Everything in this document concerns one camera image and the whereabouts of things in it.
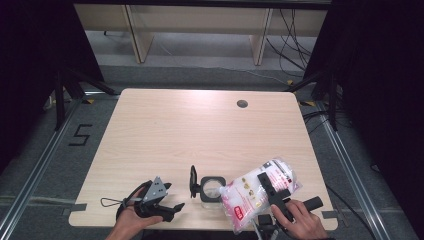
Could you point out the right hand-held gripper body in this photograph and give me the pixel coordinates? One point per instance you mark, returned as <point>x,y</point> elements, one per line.
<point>281,196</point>

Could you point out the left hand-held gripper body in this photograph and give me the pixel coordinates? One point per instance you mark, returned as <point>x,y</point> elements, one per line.
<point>154,195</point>

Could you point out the plastic bag of white granules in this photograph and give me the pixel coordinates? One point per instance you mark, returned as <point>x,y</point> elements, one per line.
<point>246,196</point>

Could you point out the glass jar with black lid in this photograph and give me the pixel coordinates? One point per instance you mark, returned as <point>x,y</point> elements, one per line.
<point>213,190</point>

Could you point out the person's right hand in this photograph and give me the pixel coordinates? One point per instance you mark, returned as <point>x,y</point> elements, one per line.
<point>305,225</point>

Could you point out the person's left hand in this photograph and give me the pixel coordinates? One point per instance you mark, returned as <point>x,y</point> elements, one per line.
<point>128,221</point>

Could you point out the grey tape strip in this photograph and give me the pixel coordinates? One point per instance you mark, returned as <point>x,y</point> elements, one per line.
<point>330,214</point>
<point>75,209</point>

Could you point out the black metal stand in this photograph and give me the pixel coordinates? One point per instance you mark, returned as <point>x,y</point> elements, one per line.
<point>328,90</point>
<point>66,86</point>

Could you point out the dark curtain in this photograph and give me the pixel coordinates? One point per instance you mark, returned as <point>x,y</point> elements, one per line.
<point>383,83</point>
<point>33,66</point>

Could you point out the light wooden shelf unit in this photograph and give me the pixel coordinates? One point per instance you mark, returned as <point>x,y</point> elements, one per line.
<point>200,20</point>

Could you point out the aluminium floor rail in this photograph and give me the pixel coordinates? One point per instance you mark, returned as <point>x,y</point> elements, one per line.
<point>36,163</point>
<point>353,180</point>

